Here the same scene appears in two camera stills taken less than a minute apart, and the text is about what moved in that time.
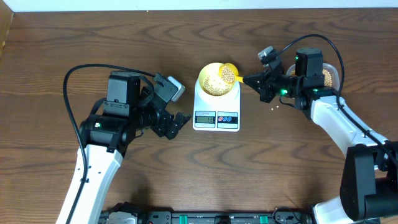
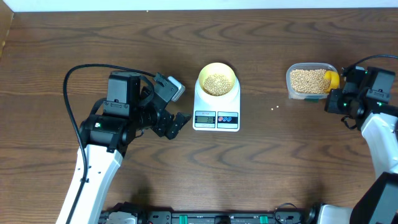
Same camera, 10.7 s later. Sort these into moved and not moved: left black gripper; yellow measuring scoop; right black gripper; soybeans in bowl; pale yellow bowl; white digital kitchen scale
Moved: right black gripper; yellow measuring scoop
Not moved: pale yellow bowl; white digital kitchen scale; left black gripper; soybeans in bowl
